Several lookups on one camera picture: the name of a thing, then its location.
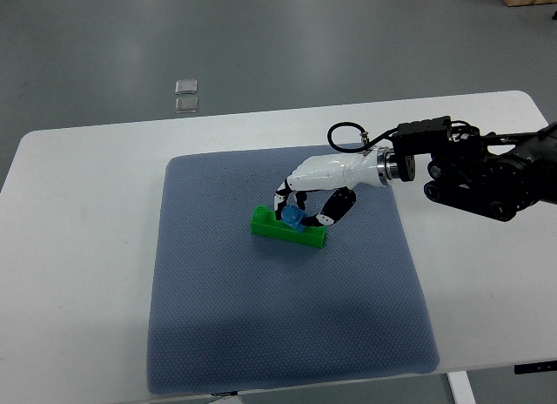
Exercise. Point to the green four-stud toy block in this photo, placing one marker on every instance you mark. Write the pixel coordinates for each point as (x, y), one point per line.
(264, 223)

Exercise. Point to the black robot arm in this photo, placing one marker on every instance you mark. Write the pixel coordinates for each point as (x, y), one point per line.
(492, 175)

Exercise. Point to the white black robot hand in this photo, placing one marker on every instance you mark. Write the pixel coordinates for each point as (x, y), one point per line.
(339, 173)

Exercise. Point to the white table leg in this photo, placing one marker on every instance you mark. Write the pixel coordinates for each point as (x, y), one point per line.
(461, 388)

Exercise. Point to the upper metal floor plate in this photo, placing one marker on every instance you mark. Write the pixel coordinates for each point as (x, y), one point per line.
(186, 86)

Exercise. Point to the lower metal floor plate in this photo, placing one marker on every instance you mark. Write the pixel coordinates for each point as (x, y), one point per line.
(186, 104)

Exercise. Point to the blue toy block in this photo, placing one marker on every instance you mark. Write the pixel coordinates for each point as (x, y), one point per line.
(291, 216)

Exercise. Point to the metal floor plate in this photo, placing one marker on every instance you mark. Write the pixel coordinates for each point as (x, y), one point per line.
(186, 104)
(186, 86)

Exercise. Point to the black table control panel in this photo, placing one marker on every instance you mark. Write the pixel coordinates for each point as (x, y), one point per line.
(535, 368)

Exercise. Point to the blue-grey fabric mat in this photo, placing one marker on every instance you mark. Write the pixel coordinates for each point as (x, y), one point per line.
(234, 311)

